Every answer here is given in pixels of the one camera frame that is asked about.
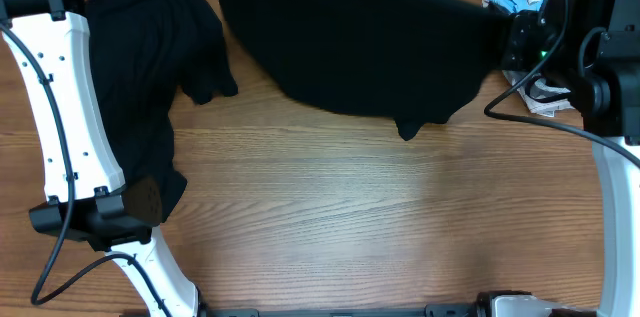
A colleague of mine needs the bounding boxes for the white mesh folded shirt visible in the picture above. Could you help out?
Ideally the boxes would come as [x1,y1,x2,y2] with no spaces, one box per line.
[518,73,573,117]

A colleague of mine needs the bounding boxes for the black t-shirt with logo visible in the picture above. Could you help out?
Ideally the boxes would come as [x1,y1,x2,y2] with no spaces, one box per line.
[219,0,511,140]

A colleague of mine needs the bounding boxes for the black shirt on pile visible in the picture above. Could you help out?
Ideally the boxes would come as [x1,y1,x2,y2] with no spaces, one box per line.
[85,0,238,217]

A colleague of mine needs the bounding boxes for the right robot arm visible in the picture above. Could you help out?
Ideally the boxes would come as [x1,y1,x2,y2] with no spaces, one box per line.
[501,0,639,316]

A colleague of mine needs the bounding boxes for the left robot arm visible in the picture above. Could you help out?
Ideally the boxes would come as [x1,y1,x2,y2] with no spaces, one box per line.
[1,0,208,316]

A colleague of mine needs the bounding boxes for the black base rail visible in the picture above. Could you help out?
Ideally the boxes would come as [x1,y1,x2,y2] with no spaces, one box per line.
[119,290,601,317]

